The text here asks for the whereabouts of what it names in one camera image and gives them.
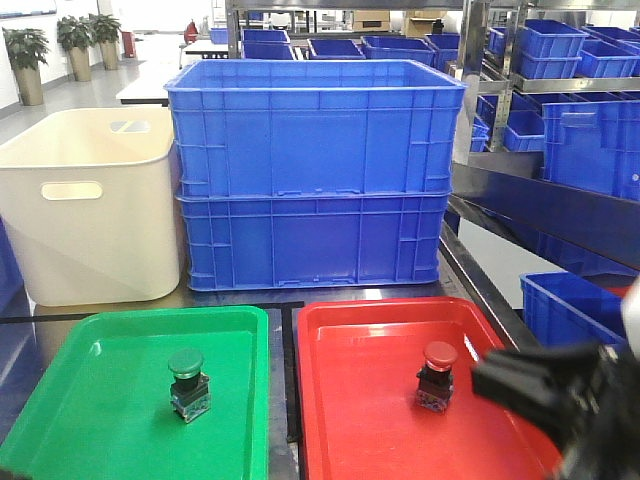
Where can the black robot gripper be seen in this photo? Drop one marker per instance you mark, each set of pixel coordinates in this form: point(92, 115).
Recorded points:
point(585, 398)

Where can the green push button switch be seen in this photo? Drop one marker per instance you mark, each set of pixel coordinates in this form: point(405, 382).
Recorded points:
point(190, 394)

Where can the stacked blue crate upper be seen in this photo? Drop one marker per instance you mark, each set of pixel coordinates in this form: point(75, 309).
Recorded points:
point(285, 128)

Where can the potted plant in gold pot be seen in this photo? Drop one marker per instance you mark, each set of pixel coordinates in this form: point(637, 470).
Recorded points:
point(27, 49)

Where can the stacked blue crate lower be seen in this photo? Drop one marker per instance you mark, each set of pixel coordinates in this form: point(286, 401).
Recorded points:
point(244, 243)

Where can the green plastic tray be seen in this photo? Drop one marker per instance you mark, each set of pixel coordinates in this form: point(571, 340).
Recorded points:
point(102, 409)

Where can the steel shelving rack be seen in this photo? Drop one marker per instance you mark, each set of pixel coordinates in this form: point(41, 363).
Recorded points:
point(473, 66)

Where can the red push button switch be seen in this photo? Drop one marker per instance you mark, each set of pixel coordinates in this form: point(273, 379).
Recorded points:
point(435, 378)

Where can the blue bin lower right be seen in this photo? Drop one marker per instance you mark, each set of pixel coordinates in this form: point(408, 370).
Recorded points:
point(562, 309)

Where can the red plastic tray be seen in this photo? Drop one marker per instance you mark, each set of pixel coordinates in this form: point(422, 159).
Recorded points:
point(358, 363)

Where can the stacked blue crate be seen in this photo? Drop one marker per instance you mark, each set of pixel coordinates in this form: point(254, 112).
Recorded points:
point(285, 128)
point(244, 243)

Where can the beige plastic basket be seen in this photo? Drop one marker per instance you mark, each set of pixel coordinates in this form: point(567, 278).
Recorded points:
point(87, 200)

